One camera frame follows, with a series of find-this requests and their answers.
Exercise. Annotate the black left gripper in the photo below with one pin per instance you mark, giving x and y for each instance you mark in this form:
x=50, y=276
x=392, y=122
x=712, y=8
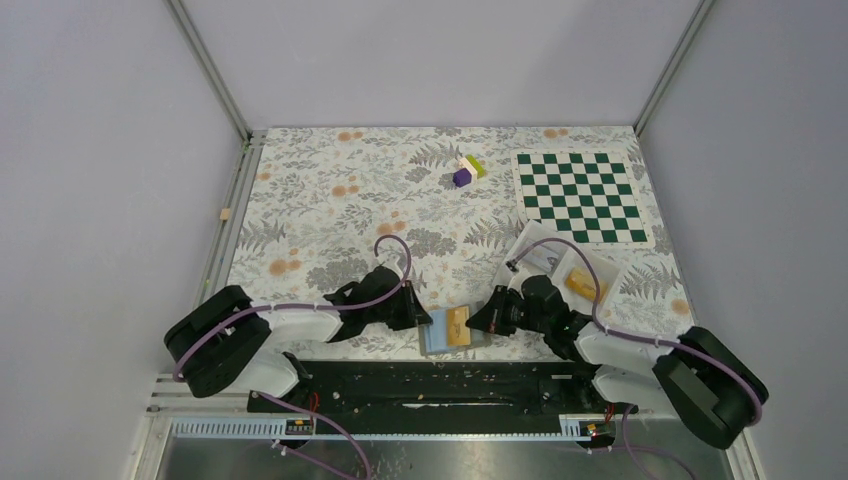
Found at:
x=413, y=313

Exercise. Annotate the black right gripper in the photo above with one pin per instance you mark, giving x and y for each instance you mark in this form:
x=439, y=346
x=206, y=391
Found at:
x=492, y=317

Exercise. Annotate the grey card holder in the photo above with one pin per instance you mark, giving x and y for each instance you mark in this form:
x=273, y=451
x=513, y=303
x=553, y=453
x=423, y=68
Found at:
x=424, y=341

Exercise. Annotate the orange credit card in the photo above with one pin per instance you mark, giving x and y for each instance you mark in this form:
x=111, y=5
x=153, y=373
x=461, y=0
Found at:
x=458, y=333

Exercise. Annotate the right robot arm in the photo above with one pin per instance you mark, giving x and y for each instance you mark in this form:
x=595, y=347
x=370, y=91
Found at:
x=693, y=376

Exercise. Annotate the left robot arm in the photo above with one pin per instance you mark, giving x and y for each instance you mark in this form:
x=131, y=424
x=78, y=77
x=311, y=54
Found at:
x=229, y=342

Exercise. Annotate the silver card in bin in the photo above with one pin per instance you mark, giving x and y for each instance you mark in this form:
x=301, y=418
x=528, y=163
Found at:
x=544, y=258

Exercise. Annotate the orange card in bin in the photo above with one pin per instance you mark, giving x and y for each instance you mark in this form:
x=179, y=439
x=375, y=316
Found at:
x=581, y=282

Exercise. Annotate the translucent plastic bin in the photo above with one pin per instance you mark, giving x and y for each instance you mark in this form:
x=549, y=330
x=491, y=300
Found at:
x=604, y=268

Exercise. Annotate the purple block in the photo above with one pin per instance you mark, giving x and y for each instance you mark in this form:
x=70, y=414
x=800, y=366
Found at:
x=462, y=177

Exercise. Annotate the green block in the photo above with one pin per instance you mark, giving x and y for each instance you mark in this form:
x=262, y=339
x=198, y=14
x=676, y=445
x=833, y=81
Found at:
x=475, y=165

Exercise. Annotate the floral table mat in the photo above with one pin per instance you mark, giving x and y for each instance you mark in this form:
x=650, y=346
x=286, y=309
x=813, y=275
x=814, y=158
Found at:
x=326, y=205

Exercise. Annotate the white pink block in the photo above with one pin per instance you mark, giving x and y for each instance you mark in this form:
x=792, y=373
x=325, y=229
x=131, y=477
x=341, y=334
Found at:
x=469, y=169

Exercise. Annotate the green white chessboard mat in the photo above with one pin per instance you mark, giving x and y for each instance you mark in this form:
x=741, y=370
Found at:
x=589, y=195

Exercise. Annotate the left aluminium frame post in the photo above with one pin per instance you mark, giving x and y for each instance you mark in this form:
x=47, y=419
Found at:
x=208, y=67

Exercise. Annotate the aluminium frame post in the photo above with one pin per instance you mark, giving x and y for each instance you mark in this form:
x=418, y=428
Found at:
x=673, y=64
x=208, y=67

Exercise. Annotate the right aluminium frame post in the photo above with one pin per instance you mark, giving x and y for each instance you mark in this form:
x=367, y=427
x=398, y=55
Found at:
x=673, y=64

